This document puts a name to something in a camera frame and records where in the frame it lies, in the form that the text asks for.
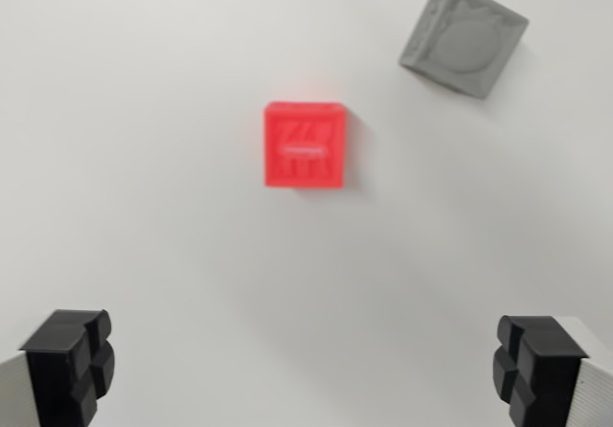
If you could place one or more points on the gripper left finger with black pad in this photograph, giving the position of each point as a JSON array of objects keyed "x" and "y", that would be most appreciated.
[{"x": 52, "y": 379}]

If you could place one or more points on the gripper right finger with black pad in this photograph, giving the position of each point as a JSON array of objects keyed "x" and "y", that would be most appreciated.
[{"x": 546, "y": 379}]

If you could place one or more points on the red embossed cube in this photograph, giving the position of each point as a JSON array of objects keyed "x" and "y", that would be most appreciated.
[{"x": 305, "y": 147}]

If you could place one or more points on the grey embossed cube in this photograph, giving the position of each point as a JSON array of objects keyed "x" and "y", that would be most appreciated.
[{"x": 464, "y": 44}]

